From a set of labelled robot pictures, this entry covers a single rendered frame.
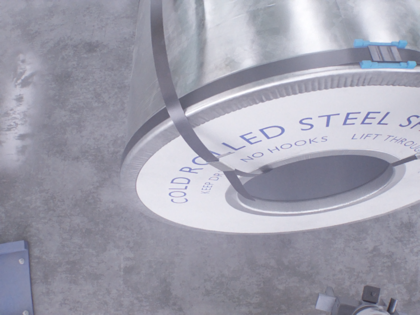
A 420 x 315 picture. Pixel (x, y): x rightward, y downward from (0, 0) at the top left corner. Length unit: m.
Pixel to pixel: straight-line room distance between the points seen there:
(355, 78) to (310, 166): 0.84
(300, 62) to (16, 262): 1.80
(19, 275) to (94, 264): 0.43
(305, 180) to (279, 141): 0.63
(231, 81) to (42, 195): 1.64
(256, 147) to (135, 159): 0.28
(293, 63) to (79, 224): 1.58
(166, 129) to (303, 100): 0.28
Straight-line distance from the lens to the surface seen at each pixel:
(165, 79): 0.71
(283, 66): 0.65
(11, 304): 2.09
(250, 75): 0.65
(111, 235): 1.94
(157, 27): 0.78
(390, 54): 0.68
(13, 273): 2.10
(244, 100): 0.66
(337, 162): 1.44
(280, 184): 1.41
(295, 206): 1.40
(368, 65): 0.64
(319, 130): 0.80
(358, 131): 0.84
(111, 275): 1.90
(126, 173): 0.95
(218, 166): 0.79
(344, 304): 0.74
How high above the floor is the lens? 1.82
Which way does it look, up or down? 65 degrees down
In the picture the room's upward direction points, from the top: 1 degrees counter-clockwise
